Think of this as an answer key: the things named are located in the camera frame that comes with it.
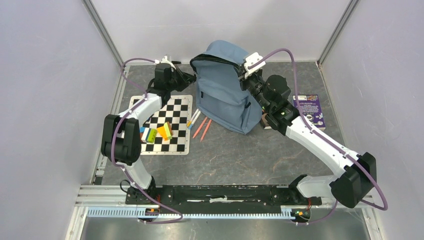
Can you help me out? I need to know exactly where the blue student backpack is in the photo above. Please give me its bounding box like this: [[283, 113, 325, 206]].
[[189, 40, 262, 135]]

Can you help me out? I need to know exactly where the yellow tipped white marker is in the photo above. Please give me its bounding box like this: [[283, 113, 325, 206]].
[[186, 109, 199, 128]]

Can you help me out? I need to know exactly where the purple paperback book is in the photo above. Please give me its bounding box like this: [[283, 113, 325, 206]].
[[298, 94, 326, 131]]

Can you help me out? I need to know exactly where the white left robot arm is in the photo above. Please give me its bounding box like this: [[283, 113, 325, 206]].
[[100, 63, 196, 204]]

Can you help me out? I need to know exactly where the blue white toy block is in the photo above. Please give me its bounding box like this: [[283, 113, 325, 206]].
[[139, 127, 150, 143]]

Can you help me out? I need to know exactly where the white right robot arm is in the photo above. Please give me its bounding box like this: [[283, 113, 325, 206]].
[[239, 74, 377, 209]]

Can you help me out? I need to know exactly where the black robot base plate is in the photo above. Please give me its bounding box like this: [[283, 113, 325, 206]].
[[125, 184, 323, 215]]

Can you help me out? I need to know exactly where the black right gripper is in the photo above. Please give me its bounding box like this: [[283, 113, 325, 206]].
[[235, 63, 271, 112]]

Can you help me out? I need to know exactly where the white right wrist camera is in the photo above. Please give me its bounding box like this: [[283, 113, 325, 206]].
[[242, 52, 266, 79]]

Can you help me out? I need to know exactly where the orange pencil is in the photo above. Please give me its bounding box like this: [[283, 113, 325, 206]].
[[192, 116, 209, 139], [200, 119, 212, 142]]

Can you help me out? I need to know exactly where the orange pencil left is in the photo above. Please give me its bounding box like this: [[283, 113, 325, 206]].
[[192, 116, 209, 139]]

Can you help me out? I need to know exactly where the black white chessboard mat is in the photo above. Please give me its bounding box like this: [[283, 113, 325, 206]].
[[140, 95, 193, 155]]

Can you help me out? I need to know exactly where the dark tale of cities book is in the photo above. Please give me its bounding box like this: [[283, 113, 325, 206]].
[[259, 112, 272, 130]]

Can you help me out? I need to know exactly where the green toy block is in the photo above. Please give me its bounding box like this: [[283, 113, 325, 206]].
[[144, 128, 158, 144]]

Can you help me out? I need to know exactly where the orange yellow toy block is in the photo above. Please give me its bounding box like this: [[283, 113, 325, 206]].
[[156, 121, 173, 141]]

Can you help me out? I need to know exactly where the orange pencil right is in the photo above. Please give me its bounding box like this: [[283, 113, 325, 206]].
[[200, 119, 212, 142]]

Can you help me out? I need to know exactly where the blue tipped white marker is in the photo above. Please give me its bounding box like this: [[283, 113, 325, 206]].
[[188, 110, 201, 130]]

